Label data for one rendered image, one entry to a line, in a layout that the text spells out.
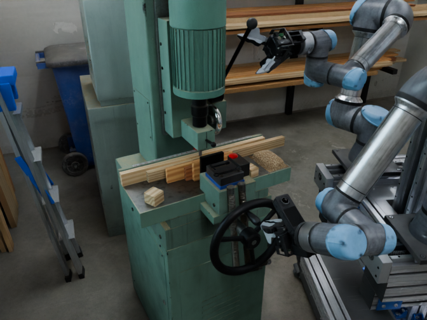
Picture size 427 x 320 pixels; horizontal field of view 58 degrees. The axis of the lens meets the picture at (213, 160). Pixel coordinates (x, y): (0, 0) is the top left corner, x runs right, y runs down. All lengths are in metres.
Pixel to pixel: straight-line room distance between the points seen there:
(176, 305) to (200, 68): 0.89
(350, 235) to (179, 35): 0.74
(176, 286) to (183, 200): 0.37
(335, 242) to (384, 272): 0.51
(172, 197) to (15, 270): 1.46
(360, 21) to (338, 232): 1.02
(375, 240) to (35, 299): 1.83
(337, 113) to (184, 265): 0.89
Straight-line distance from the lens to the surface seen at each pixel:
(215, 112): 1.50
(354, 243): 0.89
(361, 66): 1.41
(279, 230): 1.04
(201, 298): 1.62
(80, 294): 2.29
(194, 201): 1.30
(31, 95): 3.66
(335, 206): 1.03
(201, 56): 1.21
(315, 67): 1.43
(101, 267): 2.41
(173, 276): 1.46
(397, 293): 1.47
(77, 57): 2.95
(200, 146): 1.35
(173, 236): 1.34
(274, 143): 1.60
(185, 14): 1.19
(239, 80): 3.43
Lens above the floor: 1.63
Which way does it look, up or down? 29 degrees down
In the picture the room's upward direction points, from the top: straight up
